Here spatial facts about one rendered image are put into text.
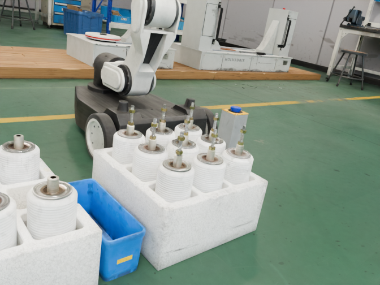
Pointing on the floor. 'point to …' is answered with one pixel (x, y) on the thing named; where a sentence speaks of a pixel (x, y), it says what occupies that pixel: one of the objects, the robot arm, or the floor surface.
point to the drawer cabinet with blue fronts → (57, 11)
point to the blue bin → (111, 229)
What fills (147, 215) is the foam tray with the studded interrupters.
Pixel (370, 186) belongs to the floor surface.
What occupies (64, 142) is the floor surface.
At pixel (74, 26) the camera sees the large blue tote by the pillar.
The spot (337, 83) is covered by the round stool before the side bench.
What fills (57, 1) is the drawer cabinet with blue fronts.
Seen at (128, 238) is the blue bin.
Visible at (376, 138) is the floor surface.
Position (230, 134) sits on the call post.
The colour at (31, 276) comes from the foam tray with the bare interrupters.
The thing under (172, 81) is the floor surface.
